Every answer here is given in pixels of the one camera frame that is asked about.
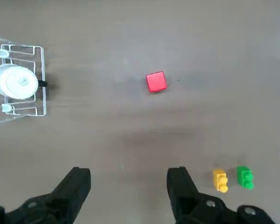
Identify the red wooden cube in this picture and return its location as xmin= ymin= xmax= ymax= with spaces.
xmin=145 ymin=71 xmax=168 ymax=94

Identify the white cup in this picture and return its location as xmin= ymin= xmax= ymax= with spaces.
xmin=0 ymin=64 xmax=39 ymax=101

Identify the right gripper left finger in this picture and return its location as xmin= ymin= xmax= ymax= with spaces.
xmin=0 ymin=166 xmax=92 ymax=224

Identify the yellow toy brick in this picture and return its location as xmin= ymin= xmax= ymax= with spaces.
xmin=212 ymin=168 xmax=230 ymax=193

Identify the green toy brick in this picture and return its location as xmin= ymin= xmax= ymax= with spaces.
xmin=236 ymin=165 xmax=255 ymax=190

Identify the white wire cup rack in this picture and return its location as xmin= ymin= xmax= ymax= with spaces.
xmin=0 ymin=34 xmax=48 ymax=127

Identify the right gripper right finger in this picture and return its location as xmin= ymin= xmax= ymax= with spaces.
xmin=166 ymin=166 xmax=275 ymax=224

